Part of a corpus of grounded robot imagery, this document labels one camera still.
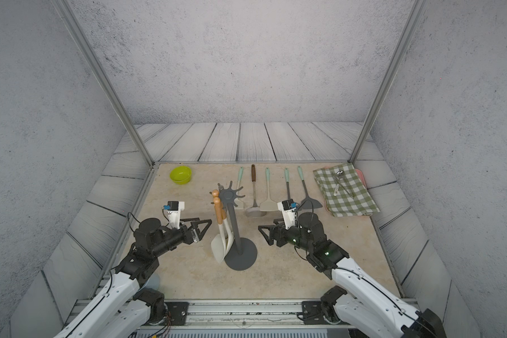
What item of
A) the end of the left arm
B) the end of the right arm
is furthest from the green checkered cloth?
the end of the left arm

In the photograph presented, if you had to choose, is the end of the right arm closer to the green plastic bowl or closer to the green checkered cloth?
the green checkered cloth

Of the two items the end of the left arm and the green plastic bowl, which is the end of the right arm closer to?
the end of the left arm

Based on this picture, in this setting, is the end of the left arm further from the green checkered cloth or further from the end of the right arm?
the green checkered cloth

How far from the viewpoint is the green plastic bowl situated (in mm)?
1131

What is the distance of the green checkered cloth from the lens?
39.6 inches

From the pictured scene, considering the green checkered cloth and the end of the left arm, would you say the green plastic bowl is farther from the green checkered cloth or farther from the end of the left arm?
the green checkered cloth

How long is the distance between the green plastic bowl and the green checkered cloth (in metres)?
0.69

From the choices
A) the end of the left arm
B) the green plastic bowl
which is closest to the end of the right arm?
the end of the left arm

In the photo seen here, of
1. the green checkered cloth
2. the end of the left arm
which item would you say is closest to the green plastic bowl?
the end of the left arm
